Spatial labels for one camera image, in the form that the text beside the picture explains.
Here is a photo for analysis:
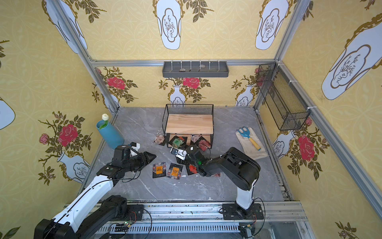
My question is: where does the red label tea bag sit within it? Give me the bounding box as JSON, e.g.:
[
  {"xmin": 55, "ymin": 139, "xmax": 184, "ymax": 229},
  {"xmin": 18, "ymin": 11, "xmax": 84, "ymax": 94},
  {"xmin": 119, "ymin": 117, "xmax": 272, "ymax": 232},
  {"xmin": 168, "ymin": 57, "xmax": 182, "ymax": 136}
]
[{"xmin": 186, "ymin": 164, "xmax": 198, "ymax": 175}]

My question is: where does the red floral tea bag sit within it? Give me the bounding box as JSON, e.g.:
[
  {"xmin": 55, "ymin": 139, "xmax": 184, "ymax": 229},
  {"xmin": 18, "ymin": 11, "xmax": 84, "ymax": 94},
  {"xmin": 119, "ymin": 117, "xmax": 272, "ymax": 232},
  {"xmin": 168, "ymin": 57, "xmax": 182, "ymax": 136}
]
[{"xmin": 198, "ymin": 139, "xmax": 211, "ymax": 151}]

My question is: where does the beige illustrated tea bag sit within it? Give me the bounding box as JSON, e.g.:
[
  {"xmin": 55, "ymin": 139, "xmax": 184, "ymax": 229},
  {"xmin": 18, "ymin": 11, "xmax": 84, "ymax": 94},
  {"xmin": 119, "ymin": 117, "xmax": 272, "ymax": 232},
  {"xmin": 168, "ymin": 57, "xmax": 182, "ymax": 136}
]
[{"xmin": 153, "ymin": 134, "xmax": 166, "ymax": 146}]

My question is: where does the green tea bag shelf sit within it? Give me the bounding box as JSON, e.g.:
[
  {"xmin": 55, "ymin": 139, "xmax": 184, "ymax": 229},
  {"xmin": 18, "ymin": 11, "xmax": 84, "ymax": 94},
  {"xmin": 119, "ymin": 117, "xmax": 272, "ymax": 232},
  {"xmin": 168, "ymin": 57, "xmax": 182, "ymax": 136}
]
[{"xmin": 169, "ymin": 135, "xmax": 188, "ymax": 149}]

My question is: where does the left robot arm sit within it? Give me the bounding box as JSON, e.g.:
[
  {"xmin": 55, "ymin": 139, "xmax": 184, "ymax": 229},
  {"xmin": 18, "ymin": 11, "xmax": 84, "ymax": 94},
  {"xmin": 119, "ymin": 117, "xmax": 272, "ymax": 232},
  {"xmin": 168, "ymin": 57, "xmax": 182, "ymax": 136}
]
[{"xmin": 34, "ymin": 144, "xmax": 157, "ymax": 239}]

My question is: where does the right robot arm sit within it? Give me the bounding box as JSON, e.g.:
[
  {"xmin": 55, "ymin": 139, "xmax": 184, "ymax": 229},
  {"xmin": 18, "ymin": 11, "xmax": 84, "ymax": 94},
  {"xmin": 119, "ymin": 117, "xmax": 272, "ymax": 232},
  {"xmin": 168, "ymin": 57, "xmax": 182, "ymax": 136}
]
[{"xmin": 170, "ymin": 145, "xmax": 261, "ymax": 210}]

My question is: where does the pale illustrated tea bag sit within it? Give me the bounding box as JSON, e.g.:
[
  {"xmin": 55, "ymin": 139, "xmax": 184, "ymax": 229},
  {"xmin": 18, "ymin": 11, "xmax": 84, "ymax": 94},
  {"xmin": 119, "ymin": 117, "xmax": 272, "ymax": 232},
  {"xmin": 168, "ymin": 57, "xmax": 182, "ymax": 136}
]
[{"xmin": 191, "ymin": 134, "xmax": 202, "ymax": 143}]

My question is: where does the blue cylindrical vase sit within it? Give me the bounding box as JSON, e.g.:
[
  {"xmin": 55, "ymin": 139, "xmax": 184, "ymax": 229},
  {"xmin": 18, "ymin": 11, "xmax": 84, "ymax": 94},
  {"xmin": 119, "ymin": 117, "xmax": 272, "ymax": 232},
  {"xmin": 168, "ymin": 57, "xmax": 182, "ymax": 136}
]
[{"xmin": 96, "ymin": 120, "xmax": 124, "ymax": 150}]

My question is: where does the white tulip flower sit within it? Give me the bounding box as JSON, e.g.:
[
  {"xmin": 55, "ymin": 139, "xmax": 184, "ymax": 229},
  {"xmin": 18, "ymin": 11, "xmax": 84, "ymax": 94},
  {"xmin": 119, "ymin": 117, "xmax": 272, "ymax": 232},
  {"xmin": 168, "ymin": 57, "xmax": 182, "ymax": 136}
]
[{"xmin": 99, "ymin": 114, "xmax": 109, "ymax": 129}]

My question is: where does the beige cloth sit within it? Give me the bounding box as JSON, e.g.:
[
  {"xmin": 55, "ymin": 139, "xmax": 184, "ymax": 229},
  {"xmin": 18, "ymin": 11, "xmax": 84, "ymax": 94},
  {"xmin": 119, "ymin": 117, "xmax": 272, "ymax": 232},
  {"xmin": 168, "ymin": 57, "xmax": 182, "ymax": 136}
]
[{"xmin": 235, "ymin": 127, "xmax": 268, "ymax": 160}]

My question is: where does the blue yellow hand rake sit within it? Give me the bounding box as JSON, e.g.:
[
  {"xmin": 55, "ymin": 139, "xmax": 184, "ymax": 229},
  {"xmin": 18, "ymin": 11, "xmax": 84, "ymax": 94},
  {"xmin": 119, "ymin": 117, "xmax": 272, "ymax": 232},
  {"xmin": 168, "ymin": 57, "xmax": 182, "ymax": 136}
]
[{"xmin": 235, "ymin": 127, "xmax": 262, "ymax": 151}]

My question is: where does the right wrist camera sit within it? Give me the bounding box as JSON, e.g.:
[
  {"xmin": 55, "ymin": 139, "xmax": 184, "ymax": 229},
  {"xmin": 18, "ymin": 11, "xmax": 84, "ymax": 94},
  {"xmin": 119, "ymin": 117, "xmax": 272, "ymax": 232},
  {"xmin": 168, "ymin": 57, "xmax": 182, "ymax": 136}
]
[{"xmin": 170, "ymin": 147, "xmax": 187, "ymax": 160}]

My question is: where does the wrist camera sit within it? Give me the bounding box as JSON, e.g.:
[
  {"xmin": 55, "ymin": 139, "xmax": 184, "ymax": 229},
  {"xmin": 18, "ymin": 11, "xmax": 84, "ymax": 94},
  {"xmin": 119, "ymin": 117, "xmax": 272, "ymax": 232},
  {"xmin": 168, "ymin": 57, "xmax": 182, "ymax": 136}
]
[
  {"xmin": 170, "ymin": 147, "xmax": 187, "ymax": 160},
  {"xmin": 129, "ymin": 142, "xmax": 140, "ymax": 151}
]

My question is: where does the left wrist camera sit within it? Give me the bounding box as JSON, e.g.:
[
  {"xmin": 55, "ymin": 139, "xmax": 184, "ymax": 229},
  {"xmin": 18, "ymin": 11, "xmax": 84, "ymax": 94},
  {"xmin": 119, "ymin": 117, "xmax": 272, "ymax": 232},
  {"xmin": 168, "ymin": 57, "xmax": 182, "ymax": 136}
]
[{"xmin": 129, "ymin": 142, "xmax": 140, "ymax": 151}]

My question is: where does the black wire two-tier shelf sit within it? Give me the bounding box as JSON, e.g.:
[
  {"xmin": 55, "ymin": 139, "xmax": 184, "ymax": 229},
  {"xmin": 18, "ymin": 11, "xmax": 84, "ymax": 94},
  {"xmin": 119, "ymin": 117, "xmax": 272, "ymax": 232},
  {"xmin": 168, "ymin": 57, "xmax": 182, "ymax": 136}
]
[{"xmin": 162, "ymin": 104, "xmax": 214, "ymax": 147}]

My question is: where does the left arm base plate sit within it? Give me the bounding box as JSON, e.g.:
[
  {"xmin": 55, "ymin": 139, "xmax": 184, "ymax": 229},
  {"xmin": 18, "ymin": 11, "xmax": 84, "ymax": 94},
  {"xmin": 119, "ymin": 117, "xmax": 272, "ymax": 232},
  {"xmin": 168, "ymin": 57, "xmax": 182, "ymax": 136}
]
[{"xmin": 122, "ymin": 204, "xmax": 144, "ymax": 223}]

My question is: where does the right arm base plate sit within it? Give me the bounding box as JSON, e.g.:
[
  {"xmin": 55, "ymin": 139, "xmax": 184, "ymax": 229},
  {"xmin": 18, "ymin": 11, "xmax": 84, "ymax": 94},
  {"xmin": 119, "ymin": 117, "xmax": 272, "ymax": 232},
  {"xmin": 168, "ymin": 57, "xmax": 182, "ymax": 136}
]
[{"xmin": 219, "ymin": 203, "xmax": 265, "ymax": 220}]

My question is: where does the grey wall tray shelf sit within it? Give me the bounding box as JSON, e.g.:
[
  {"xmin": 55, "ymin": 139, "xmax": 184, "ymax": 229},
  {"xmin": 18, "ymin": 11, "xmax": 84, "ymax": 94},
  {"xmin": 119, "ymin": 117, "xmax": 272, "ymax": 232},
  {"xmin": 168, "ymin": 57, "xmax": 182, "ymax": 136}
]
[{"xmin": 162, "ymin": 60, "xmax": 229, "ymax": 78}]

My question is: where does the black mesh wall basket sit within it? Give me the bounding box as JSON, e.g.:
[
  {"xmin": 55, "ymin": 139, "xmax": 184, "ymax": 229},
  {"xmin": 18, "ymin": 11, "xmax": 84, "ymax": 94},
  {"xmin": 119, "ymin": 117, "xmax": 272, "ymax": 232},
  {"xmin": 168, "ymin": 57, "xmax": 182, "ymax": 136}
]
[{"xmin": 257, "ymin": 63, "xmax": 310, "ymax": 131}]

